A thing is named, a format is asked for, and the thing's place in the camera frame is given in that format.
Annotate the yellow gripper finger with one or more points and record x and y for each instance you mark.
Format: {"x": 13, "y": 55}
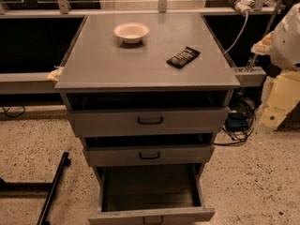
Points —
{"x": 283, "y": 98}

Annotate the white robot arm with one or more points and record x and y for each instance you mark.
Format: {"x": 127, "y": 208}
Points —
{"x": 283, "y": 47}

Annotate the grey top drawer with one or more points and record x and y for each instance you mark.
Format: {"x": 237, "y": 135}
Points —
{"x": 146, "y": 113}

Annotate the grey drawer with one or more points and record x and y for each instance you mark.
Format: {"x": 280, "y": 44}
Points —
{"x": 151, "y": 195}
{"x": 148, "y": 150}
{"x": 146, "y": 113}

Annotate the grey drawer cabinet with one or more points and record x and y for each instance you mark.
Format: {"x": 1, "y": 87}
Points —
{"x": 99, "y": 61}

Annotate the grey middle drawer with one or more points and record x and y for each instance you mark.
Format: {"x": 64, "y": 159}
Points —
{"x": 148, "y": 150}

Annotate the grey bottom drawer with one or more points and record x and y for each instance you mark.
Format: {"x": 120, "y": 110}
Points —
{"x": 151, "y": 195}

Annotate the white bowl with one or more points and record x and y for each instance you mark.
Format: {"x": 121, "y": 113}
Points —
{"x": 131, "y": 32}

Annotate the yellow tape piece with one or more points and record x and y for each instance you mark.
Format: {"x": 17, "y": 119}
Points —
{"x": 55, "y": 74}

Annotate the black metal stand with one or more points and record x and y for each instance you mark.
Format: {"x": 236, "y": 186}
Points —
{"x": 27, "y": 189}

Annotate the grey aluminium frame rail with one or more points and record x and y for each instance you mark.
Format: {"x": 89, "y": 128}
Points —
{"x": 28, "y": 48}

